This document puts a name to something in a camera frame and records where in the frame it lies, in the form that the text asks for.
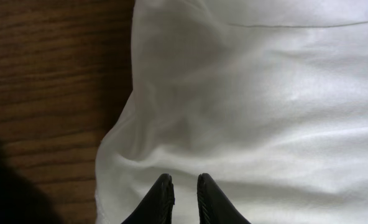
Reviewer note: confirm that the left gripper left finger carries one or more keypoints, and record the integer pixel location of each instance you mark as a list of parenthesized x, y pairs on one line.
[(157, 205)]

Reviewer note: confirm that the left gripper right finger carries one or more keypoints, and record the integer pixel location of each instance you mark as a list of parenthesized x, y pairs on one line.
[(213, 205)]

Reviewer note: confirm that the white printed t-shirt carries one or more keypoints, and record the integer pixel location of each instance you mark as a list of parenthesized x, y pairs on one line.
[(269, 97)]

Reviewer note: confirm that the black shorts with red waistband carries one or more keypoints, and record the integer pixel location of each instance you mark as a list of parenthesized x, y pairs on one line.
[(22, 202)]

